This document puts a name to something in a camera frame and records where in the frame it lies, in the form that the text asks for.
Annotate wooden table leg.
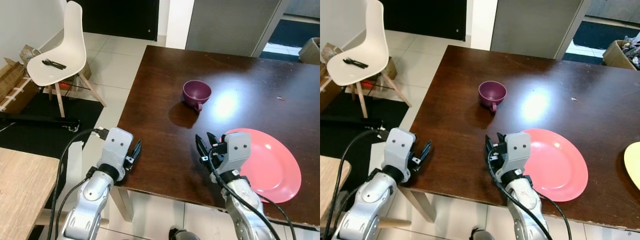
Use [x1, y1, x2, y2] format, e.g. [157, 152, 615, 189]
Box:
[397, 186, 436, 223]
[110, 186, 135, 223]

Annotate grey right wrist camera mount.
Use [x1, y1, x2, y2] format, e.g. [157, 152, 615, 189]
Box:
[501, 132, 532, 173]
[218, 131, 252, 173]

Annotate open brown cardboard box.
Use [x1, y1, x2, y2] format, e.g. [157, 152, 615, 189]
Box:
[320, 42, 346, 112]
[0, 44, 42, 115]

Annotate black floor mat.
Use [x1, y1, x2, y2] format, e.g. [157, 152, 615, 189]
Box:
[0, 92, 104, 161]
[320, 91, 408, 160]

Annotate white plastic chair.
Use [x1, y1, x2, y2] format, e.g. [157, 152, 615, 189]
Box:
[326, 0, 412, 108]
[26, 0, 107, 118]

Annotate pink plate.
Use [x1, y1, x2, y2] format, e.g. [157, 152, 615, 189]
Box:
[520, 128, 589, 203]
[222, 128, 302, 204]

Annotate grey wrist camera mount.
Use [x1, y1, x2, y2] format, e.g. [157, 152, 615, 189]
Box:
[101, 127, 135, 168]
[218, 131, 252, 173]
[501, 132, 532, 173]
[384, 127, 417, 171]

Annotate cardboard box with clutter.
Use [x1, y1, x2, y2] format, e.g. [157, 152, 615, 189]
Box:
[299, 37, 321, 66]
[602, 39, 640, 71]

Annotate yellow plate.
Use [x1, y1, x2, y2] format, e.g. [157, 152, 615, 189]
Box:
[623, 141, 640, 191]

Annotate purple cup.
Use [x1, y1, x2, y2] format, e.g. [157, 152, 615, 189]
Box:
[478, 80, 508, 113]
[182, 80, 212, 112]

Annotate dark doormat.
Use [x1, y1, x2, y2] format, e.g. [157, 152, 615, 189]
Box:
[267, 19, 321, 49]
[572, 21, 640, 51]

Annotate black stand base bar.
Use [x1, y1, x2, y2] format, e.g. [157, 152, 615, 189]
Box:
[320, 116, 383, 130]
[0, 114, 81, 132]

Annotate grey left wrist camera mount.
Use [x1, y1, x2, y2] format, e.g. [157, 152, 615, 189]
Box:
[101, 127, 135, 168]
[384, 127, 417, 171]

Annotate grey door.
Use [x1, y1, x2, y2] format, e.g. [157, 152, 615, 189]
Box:
[490, 0, 593, 60]
[185, 0, 291, 58]

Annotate large black panel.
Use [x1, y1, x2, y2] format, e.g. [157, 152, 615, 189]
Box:
[382, 0, 468, 42]
[74, 0, 161, 42]

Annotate dark robot foot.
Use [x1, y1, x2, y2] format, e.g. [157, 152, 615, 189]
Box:
[169, 227, 201, 240]
[470, 227, 501, 240]

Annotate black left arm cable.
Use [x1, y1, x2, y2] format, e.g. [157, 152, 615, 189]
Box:
[46, 127, 110, 240]
[324, 129, 388, 240]

